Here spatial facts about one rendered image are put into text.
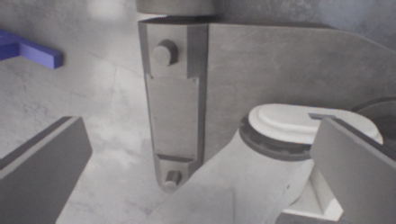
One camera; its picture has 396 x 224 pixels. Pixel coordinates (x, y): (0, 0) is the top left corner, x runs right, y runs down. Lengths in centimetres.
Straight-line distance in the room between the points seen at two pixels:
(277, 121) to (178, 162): 31
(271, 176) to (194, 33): 29
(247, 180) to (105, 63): 61
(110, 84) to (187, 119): 38
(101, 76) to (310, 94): 65
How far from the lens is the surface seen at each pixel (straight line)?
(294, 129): 36
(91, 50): 79
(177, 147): 57
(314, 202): 50
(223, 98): 49
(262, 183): 31
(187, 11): 43
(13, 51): 92
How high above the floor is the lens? 61
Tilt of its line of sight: 59 degrees down
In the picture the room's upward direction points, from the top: 159 degrees counter-clockwise
